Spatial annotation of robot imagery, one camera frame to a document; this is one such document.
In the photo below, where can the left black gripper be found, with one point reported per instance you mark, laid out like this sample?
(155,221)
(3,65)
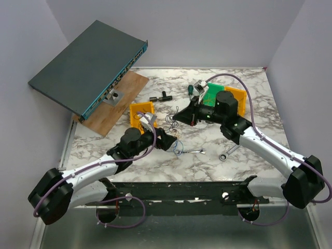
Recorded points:
(160,143)

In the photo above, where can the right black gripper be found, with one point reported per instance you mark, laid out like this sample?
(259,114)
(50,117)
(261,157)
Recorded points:
(188,115)

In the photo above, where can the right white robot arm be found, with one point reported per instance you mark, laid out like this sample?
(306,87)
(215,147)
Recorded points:
(303,174)

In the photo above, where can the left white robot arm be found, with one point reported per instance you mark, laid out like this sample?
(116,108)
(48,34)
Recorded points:
(56,190)

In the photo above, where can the green plastic bin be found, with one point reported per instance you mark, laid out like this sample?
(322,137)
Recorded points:
(210,96)

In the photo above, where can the black T pipe fitting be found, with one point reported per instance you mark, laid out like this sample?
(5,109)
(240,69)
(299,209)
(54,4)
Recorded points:
(163,98)

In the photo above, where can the small open-end wrench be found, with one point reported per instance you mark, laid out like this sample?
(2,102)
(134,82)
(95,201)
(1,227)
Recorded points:
(194,151)

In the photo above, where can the yellow bin on left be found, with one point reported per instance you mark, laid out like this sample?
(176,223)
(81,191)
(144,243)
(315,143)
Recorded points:
(144,107)

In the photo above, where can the yellow bin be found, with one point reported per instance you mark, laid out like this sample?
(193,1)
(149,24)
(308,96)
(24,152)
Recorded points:
(240,96)
(144,107)

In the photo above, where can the yellow bin on right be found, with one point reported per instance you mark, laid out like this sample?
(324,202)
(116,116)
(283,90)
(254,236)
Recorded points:
(240,96)

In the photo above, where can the brown wooden board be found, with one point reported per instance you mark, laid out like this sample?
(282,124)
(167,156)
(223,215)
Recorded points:
(105,116)

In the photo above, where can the green handled screwdriver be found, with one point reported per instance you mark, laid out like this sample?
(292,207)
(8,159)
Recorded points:
(190,91)

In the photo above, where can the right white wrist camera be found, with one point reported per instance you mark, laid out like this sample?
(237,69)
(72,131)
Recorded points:
(200,88)

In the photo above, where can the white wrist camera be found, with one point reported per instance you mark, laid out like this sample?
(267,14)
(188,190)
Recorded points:
(200,88)
(147,120)

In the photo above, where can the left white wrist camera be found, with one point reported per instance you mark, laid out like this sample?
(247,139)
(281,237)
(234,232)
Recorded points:
(147,120)

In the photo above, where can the ratcheting ring wrench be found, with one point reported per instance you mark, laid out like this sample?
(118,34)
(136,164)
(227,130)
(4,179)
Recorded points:
(224,156)

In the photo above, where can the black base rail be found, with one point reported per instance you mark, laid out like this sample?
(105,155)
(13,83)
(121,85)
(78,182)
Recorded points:
(130,199)

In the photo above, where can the metal bracket with knob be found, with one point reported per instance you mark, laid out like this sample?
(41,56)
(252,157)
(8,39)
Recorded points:
(113,97)

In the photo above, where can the grey network switch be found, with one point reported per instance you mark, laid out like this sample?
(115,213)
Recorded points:
(81,76)

